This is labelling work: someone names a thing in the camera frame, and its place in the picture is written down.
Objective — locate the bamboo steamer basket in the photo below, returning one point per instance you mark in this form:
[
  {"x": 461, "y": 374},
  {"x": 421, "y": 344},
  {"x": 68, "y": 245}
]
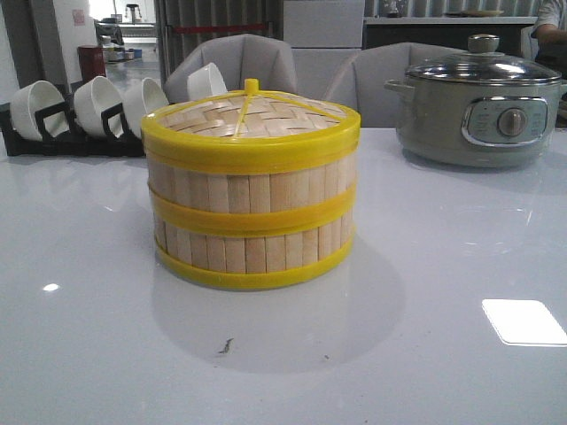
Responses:
[
  {"x": 257, "y": 263},
  {"x": 252, "y": 204}
]

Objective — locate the bamboo steamer lid yellow rim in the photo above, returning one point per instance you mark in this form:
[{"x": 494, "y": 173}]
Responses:
[{"x": 251, "y": 131}]

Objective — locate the grey chair right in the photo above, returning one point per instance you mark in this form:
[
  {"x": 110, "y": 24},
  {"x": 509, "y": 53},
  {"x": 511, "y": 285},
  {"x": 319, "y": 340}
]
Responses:
[{"x": 359, "y": 81}]

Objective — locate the grey chair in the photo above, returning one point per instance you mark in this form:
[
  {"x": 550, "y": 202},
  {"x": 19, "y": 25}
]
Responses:
[
  {"x": 359, "y": 81},
  {"x": 238, "y": 57}
]

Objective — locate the white bowl right upright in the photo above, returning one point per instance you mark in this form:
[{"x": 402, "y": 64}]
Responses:
[{"x": 207, "y": 81}]

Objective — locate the grey chair left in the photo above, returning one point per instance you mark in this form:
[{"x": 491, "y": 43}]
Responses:
[{"x": 238, "y": 57}]

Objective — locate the white cabinet background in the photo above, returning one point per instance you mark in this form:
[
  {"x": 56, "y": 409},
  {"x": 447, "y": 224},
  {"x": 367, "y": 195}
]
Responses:
[{"x": 322, "y": 34}]

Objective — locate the grey electric cooking pot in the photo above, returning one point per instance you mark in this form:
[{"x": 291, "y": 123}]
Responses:
[{"x": 474, "y": 124}]

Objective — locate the black dish rack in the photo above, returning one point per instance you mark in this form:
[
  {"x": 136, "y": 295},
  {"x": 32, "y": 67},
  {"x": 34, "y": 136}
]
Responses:
[{"x": 118, "y": 141}]

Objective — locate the red cylindrical bin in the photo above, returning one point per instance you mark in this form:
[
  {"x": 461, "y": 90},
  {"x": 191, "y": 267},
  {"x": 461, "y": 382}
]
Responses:
[{"x": 91, "y": 60}]

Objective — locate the glass pot lid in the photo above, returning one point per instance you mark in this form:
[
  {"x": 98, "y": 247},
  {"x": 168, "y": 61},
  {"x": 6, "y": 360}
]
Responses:
[{"x": 483, "y": 64}]

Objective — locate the white bowl far left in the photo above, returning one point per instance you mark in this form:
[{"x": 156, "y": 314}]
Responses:
[{"x": 27, "y": 101}]

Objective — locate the person in background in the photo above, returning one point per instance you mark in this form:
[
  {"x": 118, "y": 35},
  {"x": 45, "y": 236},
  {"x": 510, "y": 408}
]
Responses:
[{"x": 550, "y": 30}]

